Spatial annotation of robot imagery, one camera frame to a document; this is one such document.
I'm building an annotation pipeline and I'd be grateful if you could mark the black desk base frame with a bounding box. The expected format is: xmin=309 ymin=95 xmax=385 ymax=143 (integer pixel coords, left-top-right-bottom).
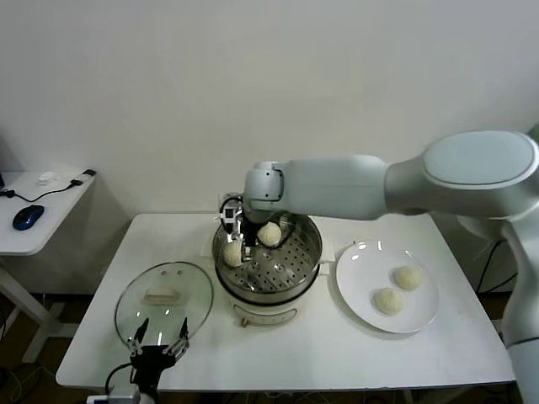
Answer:
xmin=479 ymin=290 xmax=513 ymax=323

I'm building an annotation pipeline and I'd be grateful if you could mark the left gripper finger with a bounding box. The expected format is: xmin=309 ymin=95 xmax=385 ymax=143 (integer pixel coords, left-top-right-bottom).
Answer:
xmin=125 ymin=317 xmax=151 ymax=354
xmin=165 ymin=316 xmax=191 ymax=354

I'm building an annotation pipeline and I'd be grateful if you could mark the steel perforated steamer basket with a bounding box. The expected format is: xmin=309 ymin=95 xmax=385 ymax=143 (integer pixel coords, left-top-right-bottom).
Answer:
xmin=211 ymin=203 xmax=323 ymax=296

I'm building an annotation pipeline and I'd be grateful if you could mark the blue computer mouse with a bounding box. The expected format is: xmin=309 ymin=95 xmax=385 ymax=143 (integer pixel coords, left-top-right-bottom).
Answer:
xmin=11 ymin=205 xmax=45 ymax=231

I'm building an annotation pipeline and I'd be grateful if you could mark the white steamed baozi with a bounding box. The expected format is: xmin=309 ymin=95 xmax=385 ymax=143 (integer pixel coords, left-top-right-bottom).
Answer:
xmin=222 ymin=242 xmax=246 ymax=268
xmin=371 ymin=287 xmax=405 ymax=316
xmin=392 ymin=264 xmax=424 ymax=291
xmin=256 ymin=221 xmax=283 ymax=248

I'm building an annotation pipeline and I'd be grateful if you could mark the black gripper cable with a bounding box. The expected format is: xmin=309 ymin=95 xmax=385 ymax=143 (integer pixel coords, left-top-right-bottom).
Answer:
xmin=272 ymin=226 xmax=296 ymax=251
xmin=104 ymin=361 xmax=135 ymax=395

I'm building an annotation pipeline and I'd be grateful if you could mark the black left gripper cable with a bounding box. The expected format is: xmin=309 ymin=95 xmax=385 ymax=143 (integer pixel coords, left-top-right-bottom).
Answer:
xmin=104 ymin=361 xmax=135 ymax=395

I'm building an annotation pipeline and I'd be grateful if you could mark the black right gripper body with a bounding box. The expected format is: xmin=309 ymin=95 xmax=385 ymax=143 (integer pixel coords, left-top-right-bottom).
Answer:
xmin=241 ymin=209 xmax=259 ymax=250

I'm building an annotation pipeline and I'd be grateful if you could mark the glass lid with cream handle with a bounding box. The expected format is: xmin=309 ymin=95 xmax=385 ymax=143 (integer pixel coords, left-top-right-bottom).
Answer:
xmin=114 ymin=261 xmax=215 ymax=343

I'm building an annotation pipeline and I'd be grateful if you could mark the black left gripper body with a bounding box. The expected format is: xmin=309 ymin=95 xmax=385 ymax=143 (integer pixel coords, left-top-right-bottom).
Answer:
xmin=128 ymin=343 xmax=178 ymax=381

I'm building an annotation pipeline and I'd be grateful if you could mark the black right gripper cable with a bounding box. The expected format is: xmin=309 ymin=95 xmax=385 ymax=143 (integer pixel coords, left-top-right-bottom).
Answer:
xmin=272 ymin=226 xmax=296 ymax=251

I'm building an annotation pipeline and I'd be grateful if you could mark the black power cable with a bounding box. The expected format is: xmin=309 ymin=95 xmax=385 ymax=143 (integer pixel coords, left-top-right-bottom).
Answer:
xmin=475 ymin=240 xmax=514 ymax=293

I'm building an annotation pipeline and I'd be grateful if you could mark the white electric cooker base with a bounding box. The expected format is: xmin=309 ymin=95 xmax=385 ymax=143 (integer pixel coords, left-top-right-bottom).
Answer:
xmin=200 ymin=235 xmax=336 ymax=330

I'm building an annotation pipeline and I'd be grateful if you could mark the black cable with adapter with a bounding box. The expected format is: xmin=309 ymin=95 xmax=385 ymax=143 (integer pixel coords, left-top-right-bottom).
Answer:
xmin=0 ymin=168 xmax=98 ymax=204

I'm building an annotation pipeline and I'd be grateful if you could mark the white round plate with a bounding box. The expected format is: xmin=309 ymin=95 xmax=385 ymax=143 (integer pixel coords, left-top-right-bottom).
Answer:
xmin=335 ymin=239 xmax=440 ymax=335

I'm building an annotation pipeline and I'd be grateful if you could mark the white side desk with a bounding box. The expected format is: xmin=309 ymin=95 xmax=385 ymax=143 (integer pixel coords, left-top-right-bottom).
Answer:
xmin=0 ymin=169 xmax=97 ymax=365

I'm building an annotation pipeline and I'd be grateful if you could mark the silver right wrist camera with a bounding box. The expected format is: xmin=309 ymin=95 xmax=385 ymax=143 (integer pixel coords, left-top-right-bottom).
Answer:
xmin=217 ymin=192 xmax=244 ymax=236

